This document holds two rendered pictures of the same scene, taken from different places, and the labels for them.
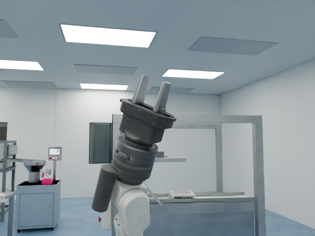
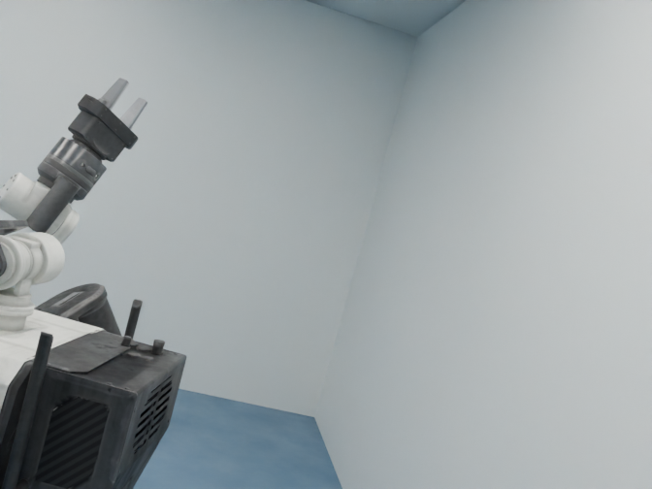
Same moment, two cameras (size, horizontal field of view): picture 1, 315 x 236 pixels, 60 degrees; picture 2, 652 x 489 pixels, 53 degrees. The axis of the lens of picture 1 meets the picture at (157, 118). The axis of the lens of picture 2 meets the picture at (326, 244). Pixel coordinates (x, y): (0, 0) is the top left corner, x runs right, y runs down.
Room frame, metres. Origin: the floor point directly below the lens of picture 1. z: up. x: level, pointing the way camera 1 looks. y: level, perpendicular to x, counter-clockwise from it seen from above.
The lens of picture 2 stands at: (0.10, 1.13, 1.50)
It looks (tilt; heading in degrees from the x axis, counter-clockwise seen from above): 3 degrees down; 272
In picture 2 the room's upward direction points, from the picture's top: 15 degrees clockwise
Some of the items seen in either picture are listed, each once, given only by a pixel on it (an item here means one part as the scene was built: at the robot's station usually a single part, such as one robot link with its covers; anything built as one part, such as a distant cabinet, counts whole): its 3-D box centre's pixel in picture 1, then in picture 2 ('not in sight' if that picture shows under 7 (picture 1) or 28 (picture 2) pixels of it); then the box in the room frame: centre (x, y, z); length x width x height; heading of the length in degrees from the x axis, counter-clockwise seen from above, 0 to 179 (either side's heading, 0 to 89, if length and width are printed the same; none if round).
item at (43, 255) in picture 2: not in sight; (16, 269); (0.49, 0.36, 1.34); 0.10 x 0.07 x 0.09; 90
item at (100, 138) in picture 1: (114, 143); not in sight; (7.67, 1.22, 1.43); 1.38 x 0.01 x 1.16; 102
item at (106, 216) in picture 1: (107, 206); not in sight; (2.00, 0.36, 1.03); 0.17 x 0.06 x 0.26; 5
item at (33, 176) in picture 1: (38, 171); not in sight; (4.92, 2.12, 0.95); 0.49 x 0.36 x 0.38; 102
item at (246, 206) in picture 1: (189, 204); not in sight; (2.92, -0.34, 0.83); 1.30 x 0.29 x 0.10; 95
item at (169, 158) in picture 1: (153, 158); not in sight; (2.89, 0.04, 1.31); 0.62 x 0.38 x 0.04; 95
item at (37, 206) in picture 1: (39, 204); not in sight; (4.88, 2.06, 0.38); 0.63 x 0.57 x 0.76; 102
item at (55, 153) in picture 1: (54, 164); not in sight; (5.06, 1.89, 1.07); 0.23 x 0.10 x 0.62; 102
